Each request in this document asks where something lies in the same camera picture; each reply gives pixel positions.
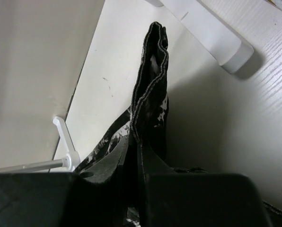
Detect black white patterned trousers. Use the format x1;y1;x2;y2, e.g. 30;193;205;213
75;22;282;227

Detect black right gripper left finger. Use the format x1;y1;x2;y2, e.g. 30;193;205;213
67;136;129;227

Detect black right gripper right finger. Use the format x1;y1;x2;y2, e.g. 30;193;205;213
137;141;176;227

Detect white silver clothes rack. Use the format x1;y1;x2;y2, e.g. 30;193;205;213
4;0;254;172

